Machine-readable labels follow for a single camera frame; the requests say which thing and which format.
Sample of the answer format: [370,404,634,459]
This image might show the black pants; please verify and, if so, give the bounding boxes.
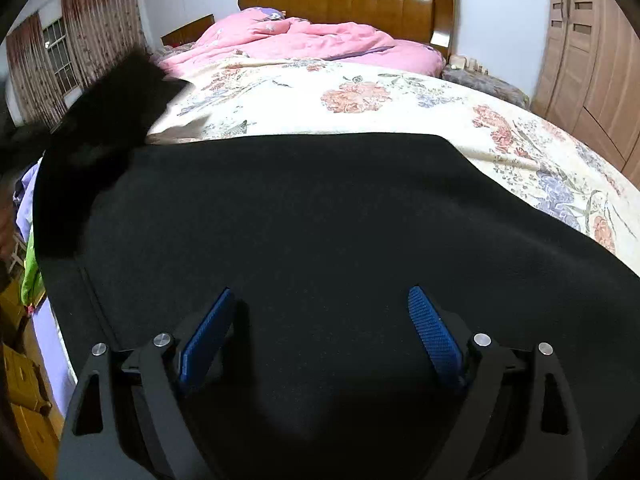
[32,54,639,479]

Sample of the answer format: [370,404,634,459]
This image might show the yellow wooden dresser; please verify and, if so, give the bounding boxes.
[1,281,60,479]

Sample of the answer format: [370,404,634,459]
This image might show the green bag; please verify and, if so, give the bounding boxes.
[20,229,46,308]

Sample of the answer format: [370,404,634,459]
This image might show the floral bed sheet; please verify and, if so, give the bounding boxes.
[148,60,639,271]

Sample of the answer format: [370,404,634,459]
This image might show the wooden wardrobe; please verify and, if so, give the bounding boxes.
[532,0,640,184]

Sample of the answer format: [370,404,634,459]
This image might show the small bedside table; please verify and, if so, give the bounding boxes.
[440,55,530,110]

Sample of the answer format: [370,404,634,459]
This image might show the wooden nightstand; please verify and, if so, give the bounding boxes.
[162,14,215,48]

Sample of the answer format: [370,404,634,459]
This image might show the pink quilt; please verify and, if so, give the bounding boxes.
[156,6,446,77]

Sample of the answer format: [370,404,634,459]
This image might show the patterned curtain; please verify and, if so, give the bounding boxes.
[1,0,153,126]

